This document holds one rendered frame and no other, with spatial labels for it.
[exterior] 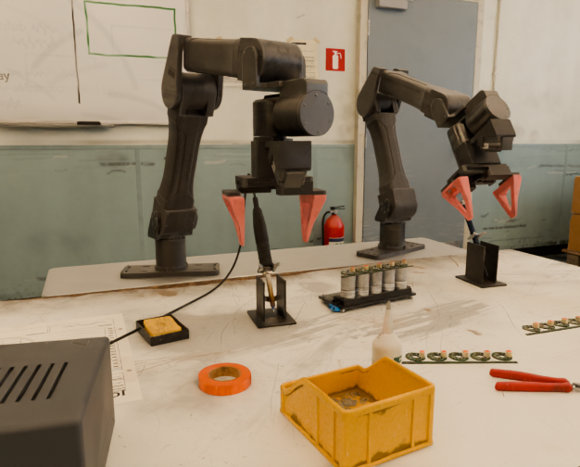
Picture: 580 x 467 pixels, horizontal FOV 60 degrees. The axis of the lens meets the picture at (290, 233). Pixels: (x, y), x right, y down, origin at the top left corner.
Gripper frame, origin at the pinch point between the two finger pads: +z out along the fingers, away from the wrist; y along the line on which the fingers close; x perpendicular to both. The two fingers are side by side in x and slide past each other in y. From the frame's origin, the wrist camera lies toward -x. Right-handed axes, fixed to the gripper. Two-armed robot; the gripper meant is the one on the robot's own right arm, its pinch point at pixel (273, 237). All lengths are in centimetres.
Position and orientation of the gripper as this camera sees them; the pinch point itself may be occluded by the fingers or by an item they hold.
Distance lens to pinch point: 74.7
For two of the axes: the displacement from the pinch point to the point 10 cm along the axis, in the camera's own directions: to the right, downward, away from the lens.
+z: 0.0, 9.8, 1.8
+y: 9.6, -0.6, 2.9
